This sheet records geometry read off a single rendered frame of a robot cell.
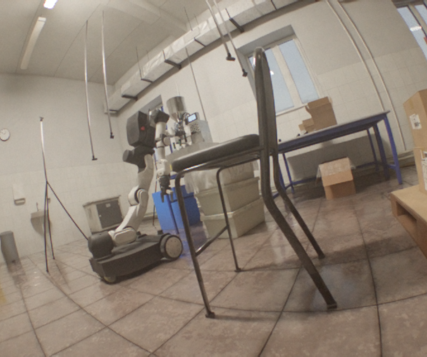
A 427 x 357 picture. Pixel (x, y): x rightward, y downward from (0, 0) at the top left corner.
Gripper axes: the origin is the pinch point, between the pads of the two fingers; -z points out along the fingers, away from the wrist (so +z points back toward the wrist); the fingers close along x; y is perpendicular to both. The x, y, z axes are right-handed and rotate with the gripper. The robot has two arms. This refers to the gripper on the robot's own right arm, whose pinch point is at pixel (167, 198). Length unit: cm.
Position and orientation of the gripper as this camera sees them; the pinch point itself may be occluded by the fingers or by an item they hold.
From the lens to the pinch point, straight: 177.6
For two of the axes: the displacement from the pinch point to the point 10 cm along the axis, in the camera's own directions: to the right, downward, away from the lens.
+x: 5.6, 0.1, 8.3
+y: -8.1, 2.1, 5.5
